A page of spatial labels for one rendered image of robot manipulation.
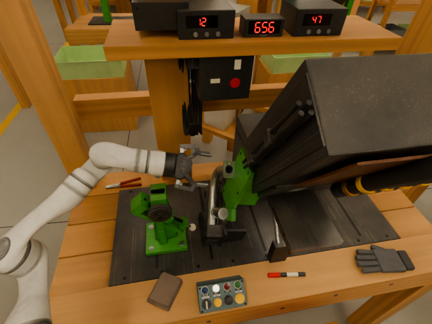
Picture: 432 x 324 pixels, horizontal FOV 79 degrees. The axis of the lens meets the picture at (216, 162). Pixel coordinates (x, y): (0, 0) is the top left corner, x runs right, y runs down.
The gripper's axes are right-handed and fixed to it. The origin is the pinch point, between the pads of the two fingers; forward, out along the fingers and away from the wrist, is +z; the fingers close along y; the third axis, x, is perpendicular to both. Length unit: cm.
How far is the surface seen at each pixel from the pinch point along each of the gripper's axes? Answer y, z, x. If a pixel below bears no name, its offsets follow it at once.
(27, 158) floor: -4, -126, 219
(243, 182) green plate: -2.8, 9.2, -8.2
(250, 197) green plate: -7.3, 14.2, -3.4
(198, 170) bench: 0.7, 7.5, 45.1
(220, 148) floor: 31, 59, 183
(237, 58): 33.9, 2.7, -8.7
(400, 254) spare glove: -22, 74, -8
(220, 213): -13.5, 6.4, 0.9
